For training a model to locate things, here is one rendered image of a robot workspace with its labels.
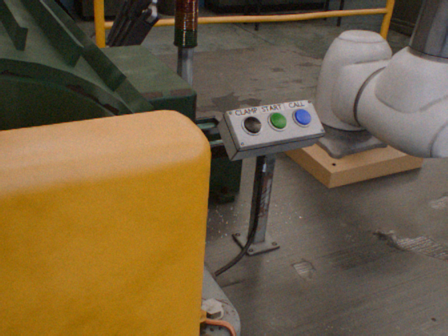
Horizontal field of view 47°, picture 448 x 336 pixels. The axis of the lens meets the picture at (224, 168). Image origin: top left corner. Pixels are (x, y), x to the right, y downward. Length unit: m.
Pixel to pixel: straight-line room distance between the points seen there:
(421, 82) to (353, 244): 0.34
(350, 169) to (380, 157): 0.11
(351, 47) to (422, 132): 0.27
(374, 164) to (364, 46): 0.28
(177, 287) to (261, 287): 0.75
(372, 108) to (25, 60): 1.01
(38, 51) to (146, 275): 0.11
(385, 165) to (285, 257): 0.44
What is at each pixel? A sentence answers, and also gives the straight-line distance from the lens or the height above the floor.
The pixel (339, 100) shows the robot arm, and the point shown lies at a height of 0.98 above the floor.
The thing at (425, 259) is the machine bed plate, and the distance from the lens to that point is 1.09.
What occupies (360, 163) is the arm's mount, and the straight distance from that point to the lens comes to 1.29.
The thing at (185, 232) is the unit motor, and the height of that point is 1.32.
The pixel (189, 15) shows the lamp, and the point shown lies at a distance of 1.35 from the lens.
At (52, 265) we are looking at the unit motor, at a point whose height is 1.32.
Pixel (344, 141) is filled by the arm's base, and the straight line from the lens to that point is 1.31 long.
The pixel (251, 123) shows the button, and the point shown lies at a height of 1.07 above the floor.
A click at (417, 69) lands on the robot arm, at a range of 1.11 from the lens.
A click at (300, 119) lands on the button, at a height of 1.07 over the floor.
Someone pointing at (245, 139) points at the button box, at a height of 1.05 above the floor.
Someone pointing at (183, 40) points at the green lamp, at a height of 1.05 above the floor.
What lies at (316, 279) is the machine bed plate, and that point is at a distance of 0.97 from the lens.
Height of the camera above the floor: 1.42
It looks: 29 degrees down
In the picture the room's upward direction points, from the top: 5 degrees clockwise
